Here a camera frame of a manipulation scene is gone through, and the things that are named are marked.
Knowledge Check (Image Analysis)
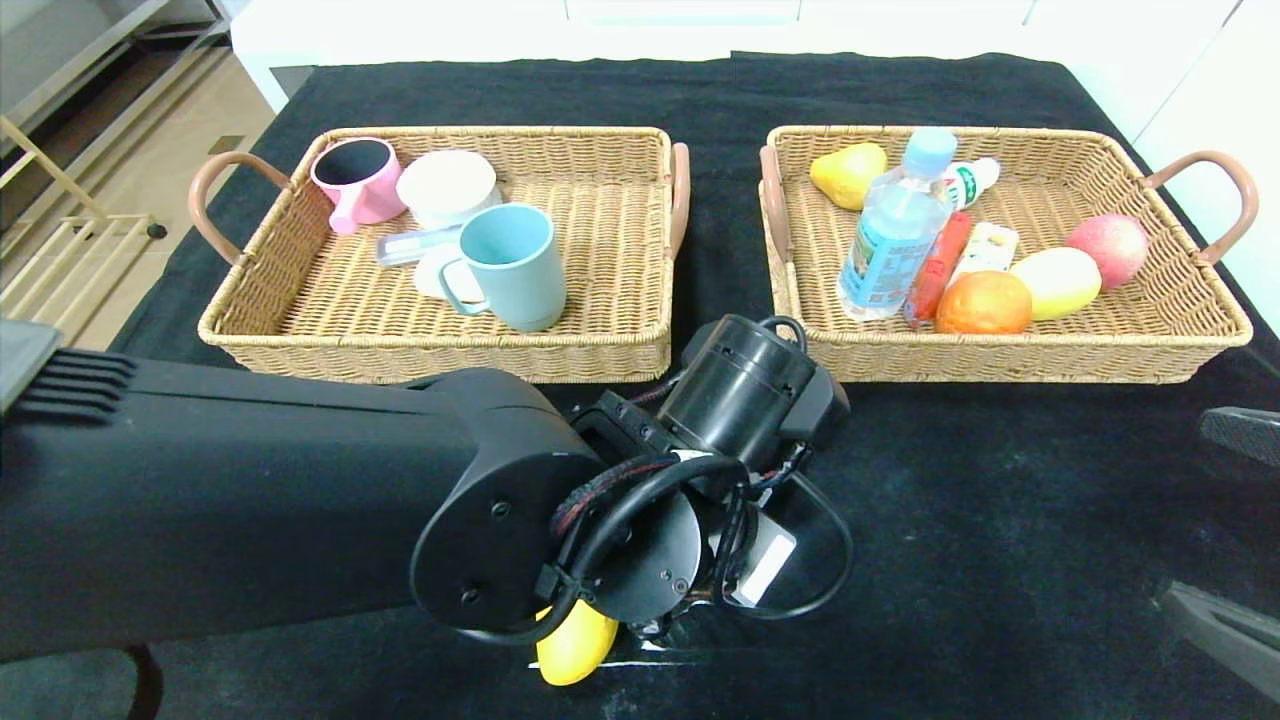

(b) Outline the white green-label yogurt bottle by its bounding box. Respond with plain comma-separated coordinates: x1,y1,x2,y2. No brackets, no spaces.
945,157,1001,209

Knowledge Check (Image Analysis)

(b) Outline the yellow juice box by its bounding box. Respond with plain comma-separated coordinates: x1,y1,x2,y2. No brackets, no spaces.
950,221,1021,288

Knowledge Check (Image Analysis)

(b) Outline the teal mug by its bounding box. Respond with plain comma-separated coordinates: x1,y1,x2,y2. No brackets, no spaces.
437,203,568,333

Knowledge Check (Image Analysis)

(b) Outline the orange sausage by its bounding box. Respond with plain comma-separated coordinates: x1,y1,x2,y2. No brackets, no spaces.
903,210,973,329

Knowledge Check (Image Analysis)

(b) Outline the white round lidded jar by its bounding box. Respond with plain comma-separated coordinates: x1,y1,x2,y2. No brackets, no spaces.
397,149,501,229

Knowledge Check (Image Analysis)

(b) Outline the black left camera cable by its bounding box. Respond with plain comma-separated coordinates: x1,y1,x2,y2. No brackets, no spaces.
455,453,753,648

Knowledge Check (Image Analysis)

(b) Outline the gray shelf unit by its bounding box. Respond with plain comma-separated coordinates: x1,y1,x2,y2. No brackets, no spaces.
0,0,233,136

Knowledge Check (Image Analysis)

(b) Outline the clear blue-cap water bottle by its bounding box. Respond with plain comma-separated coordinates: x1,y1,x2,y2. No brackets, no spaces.
838,125,961,321

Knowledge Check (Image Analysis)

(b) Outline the pink cup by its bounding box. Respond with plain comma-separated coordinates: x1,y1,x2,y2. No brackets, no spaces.
311,137,408,236

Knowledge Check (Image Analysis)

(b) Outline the braided left arm cable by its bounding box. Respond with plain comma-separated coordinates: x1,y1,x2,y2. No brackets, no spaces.
550,453,683,541

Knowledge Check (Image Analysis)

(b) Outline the long yellow mango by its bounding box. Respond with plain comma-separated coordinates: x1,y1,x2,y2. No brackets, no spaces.
536,600,620,687

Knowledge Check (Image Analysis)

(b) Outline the gold metal rack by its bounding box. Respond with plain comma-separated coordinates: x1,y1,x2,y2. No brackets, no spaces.
0,115,166,346

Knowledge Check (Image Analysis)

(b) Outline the orange fruit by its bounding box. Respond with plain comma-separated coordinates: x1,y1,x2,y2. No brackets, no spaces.
935,269,1033,335

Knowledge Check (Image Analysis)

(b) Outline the thin left arm cable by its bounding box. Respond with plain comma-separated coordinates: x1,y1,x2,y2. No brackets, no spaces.
738,468,857,623

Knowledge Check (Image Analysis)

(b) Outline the wicker basket holding food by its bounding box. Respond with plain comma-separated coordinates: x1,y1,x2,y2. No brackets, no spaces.
758,124,1259,385

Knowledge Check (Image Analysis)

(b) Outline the yellow lemon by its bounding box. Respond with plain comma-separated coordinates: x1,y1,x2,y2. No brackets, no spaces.
1008,246,1102,321

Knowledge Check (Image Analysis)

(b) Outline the black tablecloth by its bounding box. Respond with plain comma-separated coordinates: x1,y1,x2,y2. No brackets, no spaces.
0,52,1280,720

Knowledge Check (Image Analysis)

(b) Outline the red peach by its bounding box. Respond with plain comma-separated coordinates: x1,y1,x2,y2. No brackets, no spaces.
1066,212,1151,291

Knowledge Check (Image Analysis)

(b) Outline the wicker basket holding toiletries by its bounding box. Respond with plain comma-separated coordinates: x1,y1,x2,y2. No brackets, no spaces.
190,125,691,386

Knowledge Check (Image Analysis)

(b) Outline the white soap bar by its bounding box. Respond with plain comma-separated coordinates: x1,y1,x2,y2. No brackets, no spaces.
414,245,487,301

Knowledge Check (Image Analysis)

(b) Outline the yellow pear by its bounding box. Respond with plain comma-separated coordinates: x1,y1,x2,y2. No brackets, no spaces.
808,141,888,211

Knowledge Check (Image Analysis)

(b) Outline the grey toothpaste tube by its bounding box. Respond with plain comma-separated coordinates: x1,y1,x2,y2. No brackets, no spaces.
377,228,466,268

